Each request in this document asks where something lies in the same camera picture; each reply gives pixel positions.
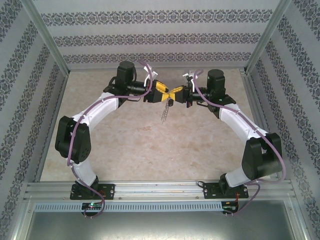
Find grey sheet metal panel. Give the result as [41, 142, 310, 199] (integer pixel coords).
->
[23, 211, 308, 240]

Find circuit board with green light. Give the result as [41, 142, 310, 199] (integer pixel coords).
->
[81, 202, 104, 211]

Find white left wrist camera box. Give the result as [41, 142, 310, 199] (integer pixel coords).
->
[143, 65, 159, 83]

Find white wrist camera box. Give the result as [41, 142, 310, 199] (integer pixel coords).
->
[143, 65, 159, 83]
[181, 70, 196, 87]

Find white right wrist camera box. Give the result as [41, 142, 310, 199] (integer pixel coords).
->
[181, 70, 196, 87]

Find aluminium side rail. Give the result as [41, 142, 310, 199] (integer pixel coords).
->
[239, 69, 286, 181]
[33, 71, 71, 183]

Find aluminium frame post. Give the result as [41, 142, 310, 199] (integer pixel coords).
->
[21, 0, 71, 74]
[243, 0, 294, 75]

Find aluminium mounting rail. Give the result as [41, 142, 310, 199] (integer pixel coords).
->
[24, 180, 295, 201]

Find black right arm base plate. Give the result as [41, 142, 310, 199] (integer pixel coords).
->
[202, 181, 250, 200]

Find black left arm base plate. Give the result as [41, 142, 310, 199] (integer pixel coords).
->
[69, 183, 116, 201]

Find grey slotted cable duct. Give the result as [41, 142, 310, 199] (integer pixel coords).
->
[33, 201, 224, 212]

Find small circuit board with wires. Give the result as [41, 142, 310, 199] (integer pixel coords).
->
[221, 200, 240, 214]

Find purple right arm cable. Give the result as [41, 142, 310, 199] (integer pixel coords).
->
[191, 69, 286, 218]

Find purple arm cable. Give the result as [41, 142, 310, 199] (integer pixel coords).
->
[66, 59, 154, 219]
[191, 69, 286, 218]

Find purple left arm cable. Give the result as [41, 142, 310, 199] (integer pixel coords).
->
[66, 59, 154, 219]

